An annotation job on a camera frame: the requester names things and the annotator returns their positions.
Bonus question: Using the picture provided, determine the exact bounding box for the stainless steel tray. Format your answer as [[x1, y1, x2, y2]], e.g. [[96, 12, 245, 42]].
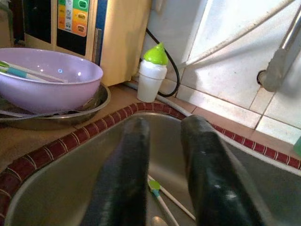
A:
[[0, 83, 111, 130]]

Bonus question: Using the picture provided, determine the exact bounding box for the white bottle green cap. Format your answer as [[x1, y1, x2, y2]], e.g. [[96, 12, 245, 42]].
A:
[[137, 42, 169, 103]]

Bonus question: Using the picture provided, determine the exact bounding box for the stainless steel sink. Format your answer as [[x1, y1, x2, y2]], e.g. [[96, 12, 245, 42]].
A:
[[4, 112, 301, 226]]

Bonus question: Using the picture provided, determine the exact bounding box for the black power cable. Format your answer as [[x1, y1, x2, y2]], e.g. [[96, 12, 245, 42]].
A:
[[145, 28, 181, 98]]

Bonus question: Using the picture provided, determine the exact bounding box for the plain white chopstick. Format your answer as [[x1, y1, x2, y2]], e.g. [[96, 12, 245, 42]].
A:
[[147, 175, 196, 221], [9, 64, 68, 83]]

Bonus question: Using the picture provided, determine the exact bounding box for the grey silver faucet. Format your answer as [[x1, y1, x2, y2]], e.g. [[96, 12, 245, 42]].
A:
[[262, 13, 301, 93]]

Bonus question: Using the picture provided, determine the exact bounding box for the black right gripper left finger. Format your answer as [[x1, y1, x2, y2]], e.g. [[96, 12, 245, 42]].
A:
[[81, 117, 151, 226]]

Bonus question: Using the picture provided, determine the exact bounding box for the lilac plastic bowl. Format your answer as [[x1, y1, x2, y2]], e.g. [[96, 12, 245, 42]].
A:
[[0, 48, 104, 114]]

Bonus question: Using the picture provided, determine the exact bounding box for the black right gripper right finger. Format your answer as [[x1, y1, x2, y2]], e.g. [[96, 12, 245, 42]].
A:
[[180, 114, 264, 226]]

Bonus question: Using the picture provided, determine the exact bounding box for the cream appliance coloured button panel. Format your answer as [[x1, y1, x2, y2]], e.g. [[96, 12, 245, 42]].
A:
[[13, 0, 154, 87]]

